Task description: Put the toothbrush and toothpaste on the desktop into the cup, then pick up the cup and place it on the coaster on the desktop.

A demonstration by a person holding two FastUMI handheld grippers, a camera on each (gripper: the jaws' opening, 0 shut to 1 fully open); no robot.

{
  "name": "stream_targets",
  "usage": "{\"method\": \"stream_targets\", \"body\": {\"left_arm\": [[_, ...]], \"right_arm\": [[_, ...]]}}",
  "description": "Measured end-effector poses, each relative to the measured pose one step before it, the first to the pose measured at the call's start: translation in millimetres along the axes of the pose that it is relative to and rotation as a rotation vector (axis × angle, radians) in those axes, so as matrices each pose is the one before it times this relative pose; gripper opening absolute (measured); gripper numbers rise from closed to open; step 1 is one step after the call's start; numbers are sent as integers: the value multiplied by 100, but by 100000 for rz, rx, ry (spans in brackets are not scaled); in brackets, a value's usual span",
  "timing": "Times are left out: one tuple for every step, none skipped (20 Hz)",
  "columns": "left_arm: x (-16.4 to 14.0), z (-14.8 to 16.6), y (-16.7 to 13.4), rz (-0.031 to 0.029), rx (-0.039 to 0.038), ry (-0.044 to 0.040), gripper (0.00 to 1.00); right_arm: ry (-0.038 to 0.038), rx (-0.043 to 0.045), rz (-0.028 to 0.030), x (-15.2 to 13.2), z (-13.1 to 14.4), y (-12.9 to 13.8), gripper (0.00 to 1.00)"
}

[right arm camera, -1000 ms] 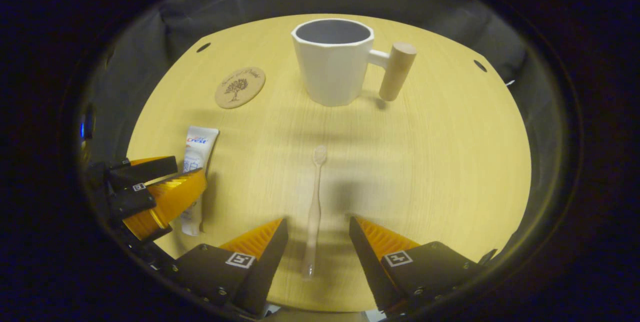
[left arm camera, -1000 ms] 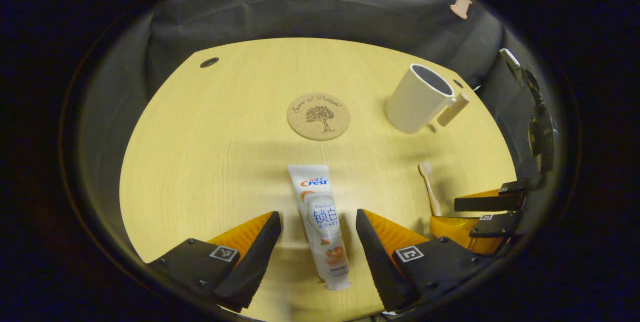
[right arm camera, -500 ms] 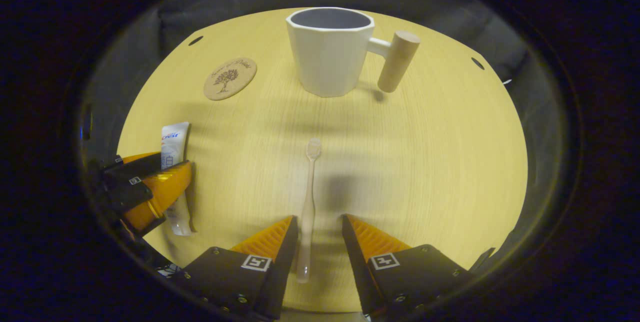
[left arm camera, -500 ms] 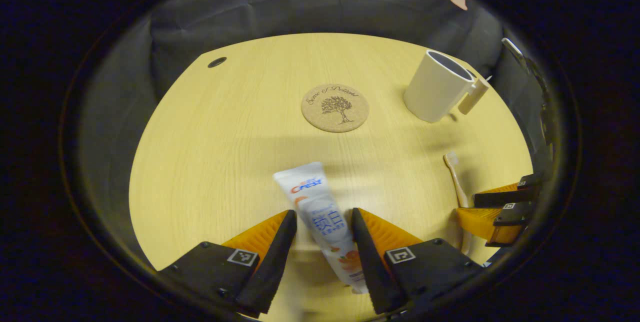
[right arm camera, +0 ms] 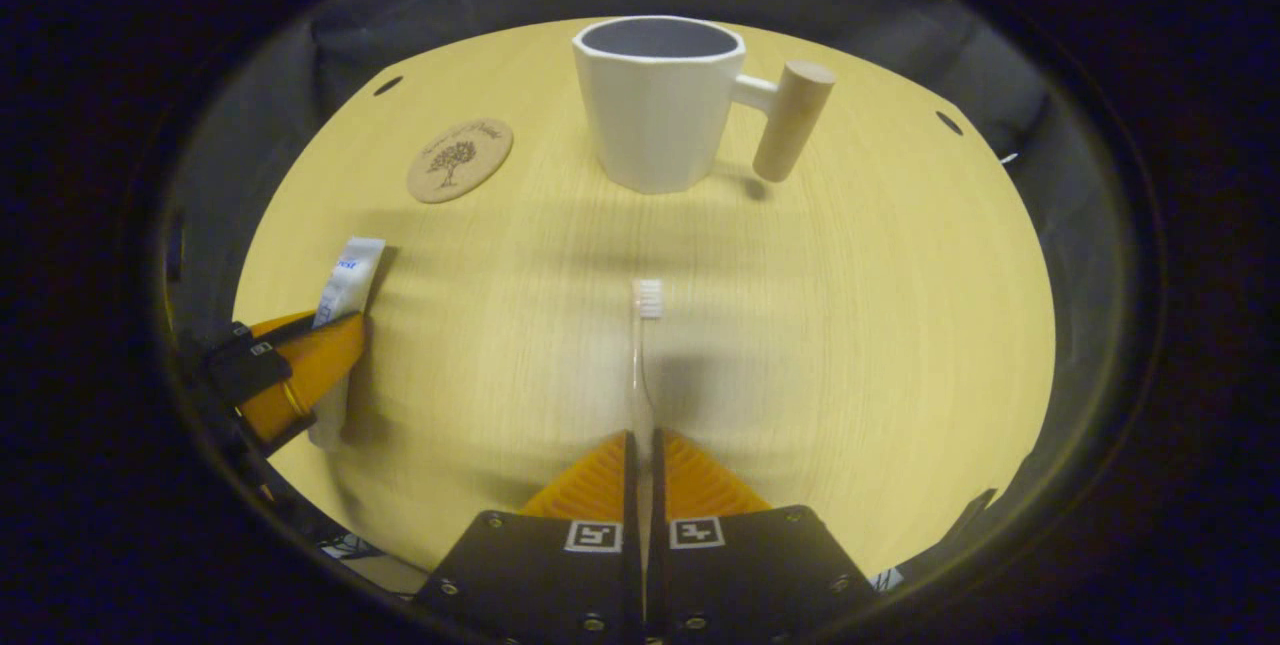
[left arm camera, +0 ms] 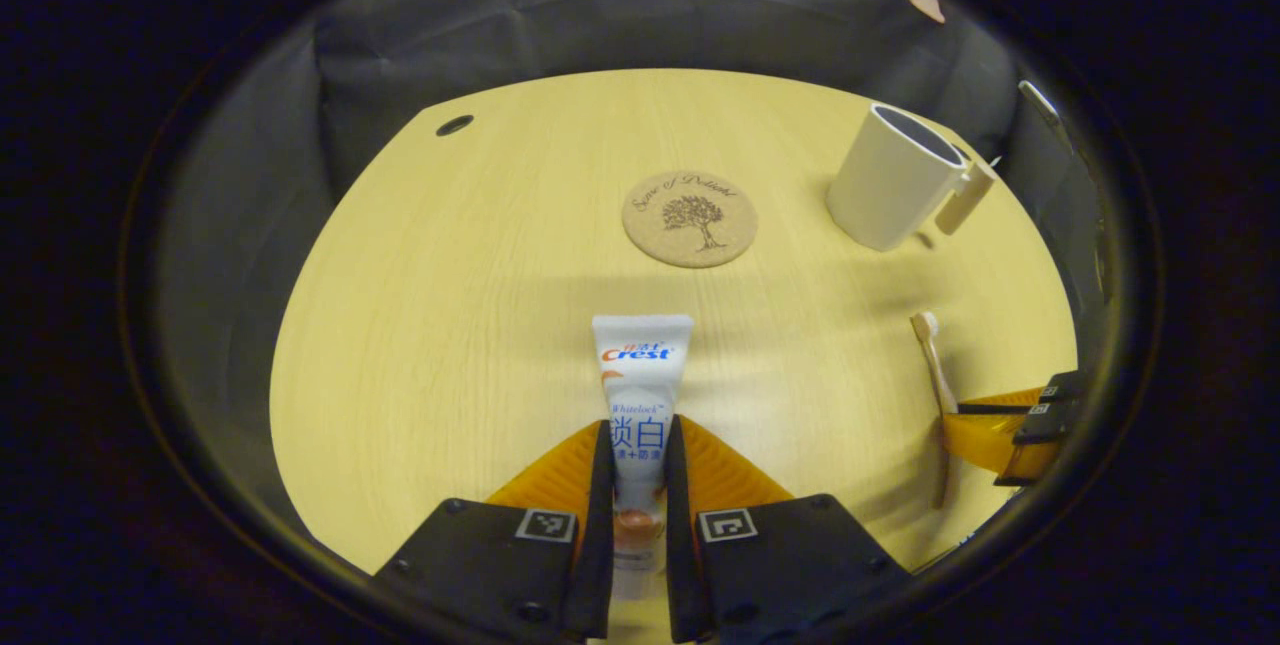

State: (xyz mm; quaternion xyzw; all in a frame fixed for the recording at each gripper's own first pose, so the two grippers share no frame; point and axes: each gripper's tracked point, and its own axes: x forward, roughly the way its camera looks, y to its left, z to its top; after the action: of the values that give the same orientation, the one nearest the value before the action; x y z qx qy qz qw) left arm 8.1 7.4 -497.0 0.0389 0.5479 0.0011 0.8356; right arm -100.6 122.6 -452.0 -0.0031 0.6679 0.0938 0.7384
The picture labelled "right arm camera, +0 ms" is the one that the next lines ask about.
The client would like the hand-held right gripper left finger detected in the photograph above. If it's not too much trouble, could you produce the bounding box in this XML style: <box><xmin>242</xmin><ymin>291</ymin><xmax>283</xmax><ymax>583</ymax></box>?
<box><xmin>415</xmin><ymin>430</ymin><xmax>641</xmax><ymax>641</ymax></box>

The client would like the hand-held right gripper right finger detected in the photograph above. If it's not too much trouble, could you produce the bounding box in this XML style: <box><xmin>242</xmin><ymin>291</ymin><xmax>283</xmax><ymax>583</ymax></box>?
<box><xmin>648</xmin><ymin>428</ymin><xmax>881</xmax><ymax>641</ymax></box>

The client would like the white toothpaste tube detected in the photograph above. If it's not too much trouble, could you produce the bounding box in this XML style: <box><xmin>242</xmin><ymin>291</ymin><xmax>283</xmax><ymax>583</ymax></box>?
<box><xmin>308</xmin><ymin>236</ymin><xmax>387</xmax><ymax>452</ymax></box>

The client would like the toothbrush with white bristles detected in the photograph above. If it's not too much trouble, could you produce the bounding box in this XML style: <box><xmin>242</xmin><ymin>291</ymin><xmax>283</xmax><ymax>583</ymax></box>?
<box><xmin>628</xmin><ymin>278</ymin><xmax>666</xmax><ymax>546</ymax></box>

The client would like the round wooden coaster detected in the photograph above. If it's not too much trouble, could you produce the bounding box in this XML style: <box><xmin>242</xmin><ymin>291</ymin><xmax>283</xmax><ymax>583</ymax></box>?
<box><xmin>406</xmin><ymin>118</ymin><xmax>515</xmax><ymax>204</ymax></box>

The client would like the white cup with wooden handle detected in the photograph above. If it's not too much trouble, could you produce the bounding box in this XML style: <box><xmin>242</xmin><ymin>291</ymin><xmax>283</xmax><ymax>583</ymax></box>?
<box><xmin>572</xmin><ymin>15</ymin><xmax>837</xmax><ymax>196</ymax></box>

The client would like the light wooden desktop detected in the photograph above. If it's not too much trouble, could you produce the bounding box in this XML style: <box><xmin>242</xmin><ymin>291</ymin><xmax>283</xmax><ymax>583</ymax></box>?
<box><xmin>232</xmin><ymin>17</ymin><xmax>1057</xmax><ymax>596</ymax></box>

